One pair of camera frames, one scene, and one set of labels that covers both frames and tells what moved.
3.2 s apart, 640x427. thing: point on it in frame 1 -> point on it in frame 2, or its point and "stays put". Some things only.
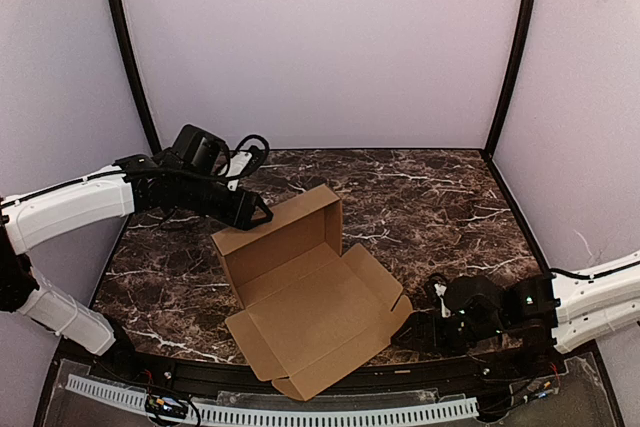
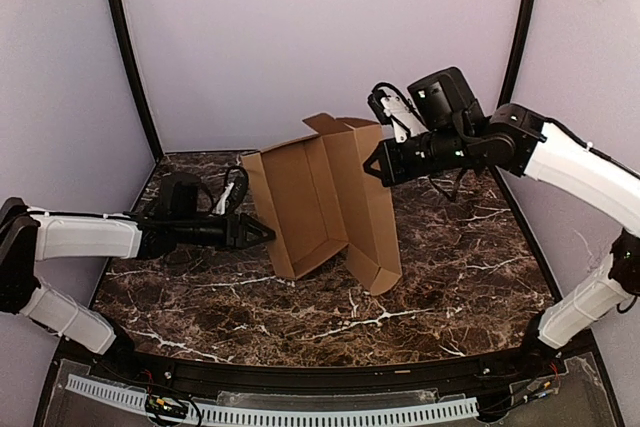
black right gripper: (431, 329) -> (388, 162)
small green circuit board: (165, 405) stays put
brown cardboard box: (311, 312) -> (320, 199)
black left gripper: (242, 208) -> (235, 231)
